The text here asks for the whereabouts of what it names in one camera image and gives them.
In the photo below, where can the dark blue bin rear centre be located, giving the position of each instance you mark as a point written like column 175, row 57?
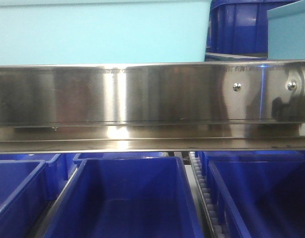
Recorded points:
column 79, row 158

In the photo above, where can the dark blue bin lower right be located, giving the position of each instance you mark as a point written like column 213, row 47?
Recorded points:
column 259, row 199

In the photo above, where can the dark blue bin upper right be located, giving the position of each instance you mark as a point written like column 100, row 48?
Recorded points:
column 240, row 27

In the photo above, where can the dark blue bin lower left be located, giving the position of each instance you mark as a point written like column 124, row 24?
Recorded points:
column 23, row 196

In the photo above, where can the stainless steel shelf rail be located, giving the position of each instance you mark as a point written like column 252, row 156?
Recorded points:
column 216, row 105

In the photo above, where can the dark blue bin lower centre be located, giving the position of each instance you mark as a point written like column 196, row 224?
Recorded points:
column 127, row 198

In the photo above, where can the dark blue bin rear right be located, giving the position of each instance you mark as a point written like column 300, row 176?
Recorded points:
column 206, row 156

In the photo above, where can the dark blue bin rear left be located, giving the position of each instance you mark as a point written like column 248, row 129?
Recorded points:
column 59, row 168

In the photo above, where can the white roller track strip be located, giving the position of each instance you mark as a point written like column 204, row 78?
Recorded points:
column 208, row 210

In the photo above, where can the light blue plastic bin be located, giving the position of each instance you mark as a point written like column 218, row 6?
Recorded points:
column 102, row 31

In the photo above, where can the dark blue bin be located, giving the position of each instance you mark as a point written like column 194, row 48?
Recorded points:
column 59, row 168
column 23, row 196
column 240, row 27
column 259, row 199
column 79, row 158
column 127, row 198
column 206, row 156

